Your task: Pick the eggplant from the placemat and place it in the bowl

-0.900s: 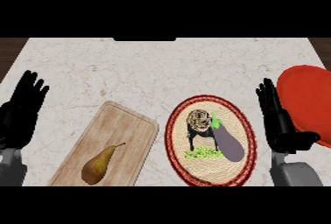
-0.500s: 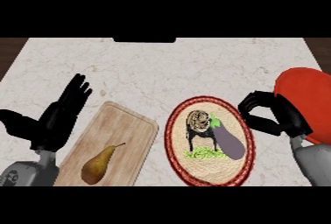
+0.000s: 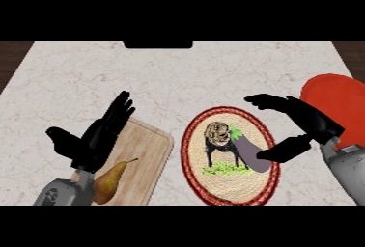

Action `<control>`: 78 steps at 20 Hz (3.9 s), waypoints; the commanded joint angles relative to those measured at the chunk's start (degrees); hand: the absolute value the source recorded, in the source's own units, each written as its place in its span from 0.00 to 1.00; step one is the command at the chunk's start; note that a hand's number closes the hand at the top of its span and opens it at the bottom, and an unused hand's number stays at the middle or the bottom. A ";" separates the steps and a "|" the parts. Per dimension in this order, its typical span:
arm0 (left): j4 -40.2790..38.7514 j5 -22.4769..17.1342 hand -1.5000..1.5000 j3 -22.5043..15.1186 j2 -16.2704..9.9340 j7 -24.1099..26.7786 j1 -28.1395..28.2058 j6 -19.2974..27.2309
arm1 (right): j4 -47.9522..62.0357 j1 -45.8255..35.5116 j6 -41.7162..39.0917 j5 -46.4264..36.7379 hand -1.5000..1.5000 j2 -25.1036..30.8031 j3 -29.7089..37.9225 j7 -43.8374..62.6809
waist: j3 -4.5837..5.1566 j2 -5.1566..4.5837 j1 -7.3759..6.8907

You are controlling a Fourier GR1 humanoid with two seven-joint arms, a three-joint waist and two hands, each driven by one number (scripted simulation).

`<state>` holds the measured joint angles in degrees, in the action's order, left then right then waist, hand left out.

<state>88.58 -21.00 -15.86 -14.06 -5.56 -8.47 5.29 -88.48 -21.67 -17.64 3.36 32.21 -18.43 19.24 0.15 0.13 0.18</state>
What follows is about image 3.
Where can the pale wooden cutting board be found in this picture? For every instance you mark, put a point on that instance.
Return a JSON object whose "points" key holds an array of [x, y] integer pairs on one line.
{"points": [[137, 164]]}

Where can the round woven dog placemat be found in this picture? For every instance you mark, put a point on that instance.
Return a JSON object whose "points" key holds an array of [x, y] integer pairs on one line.
{"points": [[228, 180]]}

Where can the purple eggplant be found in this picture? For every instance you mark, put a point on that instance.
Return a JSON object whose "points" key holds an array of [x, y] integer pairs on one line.
{"points": [[247, 151]]}

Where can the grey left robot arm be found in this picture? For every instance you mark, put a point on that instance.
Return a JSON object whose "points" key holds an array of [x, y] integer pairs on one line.
{"points": [[66, 189]]}

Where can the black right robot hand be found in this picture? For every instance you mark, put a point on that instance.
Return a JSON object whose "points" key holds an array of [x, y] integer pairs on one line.
{"points": [[310, 119]]}

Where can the red bowl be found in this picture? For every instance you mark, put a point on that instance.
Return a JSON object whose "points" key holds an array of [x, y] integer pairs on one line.
{"points": [[340, 109]]}

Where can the brown pear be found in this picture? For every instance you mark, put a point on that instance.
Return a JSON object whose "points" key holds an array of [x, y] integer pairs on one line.
{"points": [[108, 184]]}

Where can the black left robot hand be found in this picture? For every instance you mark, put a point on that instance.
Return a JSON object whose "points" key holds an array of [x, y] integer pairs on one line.
{"points": [[98, 138]]}

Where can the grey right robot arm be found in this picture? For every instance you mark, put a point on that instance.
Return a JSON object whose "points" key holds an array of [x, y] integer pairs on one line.
{"points": [[343, 170]]}

